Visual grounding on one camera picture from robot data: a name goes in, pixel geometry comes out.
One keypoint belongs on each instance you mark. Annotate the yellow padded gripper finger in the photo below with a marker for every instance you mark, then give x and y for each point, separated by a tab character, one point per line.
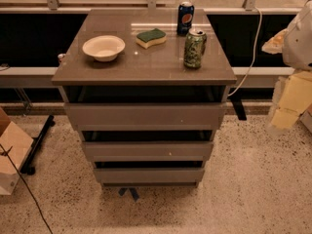
291	97

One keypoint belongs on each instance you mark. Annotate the grey top drawer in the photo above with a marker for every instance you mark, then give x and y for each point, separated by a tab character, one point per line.
144	117

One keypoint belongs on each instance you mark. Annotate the grey drawer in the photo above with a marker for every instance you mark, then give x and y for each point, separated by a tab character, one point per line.
144	117
118	176
148	151

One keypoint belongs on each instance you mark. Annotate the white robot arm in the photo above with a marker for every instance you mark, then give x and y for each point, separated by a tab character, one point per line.
294	43

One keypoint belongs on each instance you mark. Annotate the grey middle drawer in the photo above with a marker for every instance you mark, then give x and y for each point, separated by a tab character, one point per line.
148	151

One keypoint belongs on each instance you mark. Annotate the grey drawer cabinet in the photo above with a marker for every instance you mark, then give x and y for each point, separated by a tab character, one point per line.
155	75

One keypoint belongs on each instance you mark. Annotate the grey bottom drawer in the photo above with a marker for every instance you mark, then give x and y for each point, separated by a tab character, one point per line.
118	176

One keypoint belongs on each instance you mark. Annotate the green soda can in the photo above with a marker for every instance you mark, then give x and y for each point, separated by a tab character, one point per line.
195	46

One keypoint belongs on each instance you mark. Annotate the blue pepsi can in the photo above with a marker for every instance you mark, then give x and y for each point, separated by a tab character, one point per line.
184	17

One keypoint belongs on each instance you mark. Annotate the green yellow sponge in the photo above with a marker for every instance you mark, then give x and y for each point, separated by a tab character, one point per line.
150	38

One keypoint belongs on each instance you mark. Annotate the white paper bowl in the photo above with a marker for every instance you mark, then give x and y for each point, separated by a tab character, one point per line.
104	48

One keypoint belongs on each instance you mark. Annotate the small metal knob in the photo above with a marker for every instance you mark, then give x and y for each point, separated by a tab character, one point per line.
60	57

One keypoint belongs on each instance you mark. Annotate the black floor stand bar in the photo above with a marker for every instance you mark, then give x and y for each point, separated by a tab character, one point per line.
27	167

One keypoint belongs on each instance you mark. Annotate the cardboard box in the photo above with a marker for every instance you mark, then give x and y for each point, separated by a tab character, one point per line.
16	145

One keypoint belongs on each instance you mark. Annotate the black bracket right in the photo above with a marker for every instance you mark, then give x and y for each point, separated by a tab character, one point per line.
236	100

